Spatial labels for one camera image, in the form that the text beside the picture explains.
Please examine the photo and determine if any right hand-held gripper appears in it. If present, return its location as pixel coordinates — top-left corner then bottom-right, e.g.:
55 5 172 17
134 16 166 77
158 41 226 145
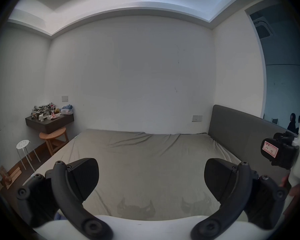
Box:
261 113 300 188

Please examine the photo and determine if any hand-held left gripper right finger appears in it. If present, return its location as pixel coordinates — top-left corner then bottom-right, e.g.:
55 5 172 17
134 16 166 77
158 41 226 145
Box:
191 158 288 240

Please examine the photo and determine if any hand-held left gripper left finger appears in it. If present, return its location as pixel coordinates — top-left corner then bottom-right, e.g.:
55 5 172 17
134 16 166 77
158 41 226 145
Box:
16 158 113 240

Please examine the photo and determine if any person's right hand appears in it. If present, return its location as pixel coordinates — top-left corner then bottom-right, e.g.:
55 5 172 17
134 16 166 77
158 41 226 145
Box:
280 176 300 216

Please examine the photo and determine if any grey padded headboard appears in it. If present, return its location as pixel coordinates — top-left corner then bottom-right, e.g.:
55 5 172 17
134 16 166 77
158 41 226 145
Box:
208 105 299 184

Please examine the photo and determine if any wooden rack on floor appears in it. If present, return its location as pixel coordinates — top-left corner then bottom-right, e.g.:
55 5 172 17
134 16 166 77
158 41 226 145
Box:
0 165 23 190

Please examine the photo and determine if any round wooden stool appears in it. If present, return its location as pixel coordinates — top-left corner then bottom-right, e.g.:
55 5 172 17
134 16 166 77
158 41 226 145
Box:
39 127 69 156

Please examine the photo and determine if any white metal stool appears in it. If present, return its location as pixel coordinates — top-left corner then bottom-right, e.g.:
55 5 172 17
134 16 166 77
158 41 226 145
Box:
16 139 41 172

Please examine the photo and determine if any bed with beige sheet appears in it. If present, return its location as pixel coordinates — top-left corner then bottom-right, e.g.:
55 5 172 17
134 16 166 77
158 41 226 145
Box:
22 128 243 221

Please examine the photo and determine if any dark wall shelf with clutter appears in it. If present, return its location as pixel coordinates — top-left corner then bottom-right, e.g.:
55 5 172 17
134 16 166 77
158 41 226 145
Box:
25 103 74 134

